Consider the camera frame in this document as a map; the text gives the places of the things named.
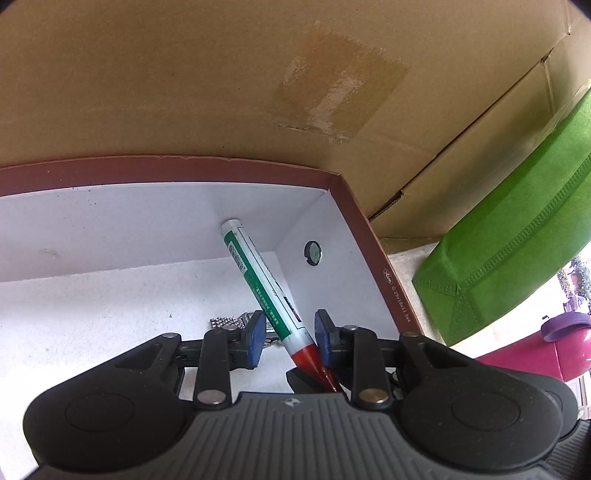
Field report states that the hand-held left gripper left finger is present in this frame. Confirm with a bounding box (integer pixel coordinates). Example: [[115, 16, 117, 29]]
[[111, 310, 267, 411]]

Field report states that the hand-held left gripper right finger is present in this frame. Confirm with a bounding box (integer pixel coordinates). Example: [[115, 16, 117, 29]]
[[314, 309, 467, 411]]

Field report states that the brown box white inside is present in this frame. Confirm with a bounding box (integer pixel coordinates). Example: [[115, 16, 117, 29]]
[[0, 154, 426, 402]]

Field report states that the green fabric bag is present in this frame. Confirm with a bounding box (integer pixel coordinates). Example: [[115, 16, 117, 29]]
[[412, 88, 591, 347]]

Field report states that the large cardboard box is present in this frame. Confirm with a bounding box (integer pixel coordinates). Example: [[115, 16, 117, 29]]
[[0, 0, 591, 241]]

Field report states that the metal watch band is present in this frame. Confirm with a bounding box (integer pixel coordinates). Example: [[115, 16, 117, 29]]
[[210, 311, 280, 348]]

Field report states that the green white marker red cap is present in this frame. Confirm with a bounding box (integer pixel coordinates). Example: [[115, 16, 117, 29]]
[[219, 218, 345, 393]]

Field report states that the magenta container with purple lid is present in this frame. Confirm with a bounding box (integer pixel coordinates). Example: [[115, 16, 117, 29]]
[[475, 311, 591, 384]]

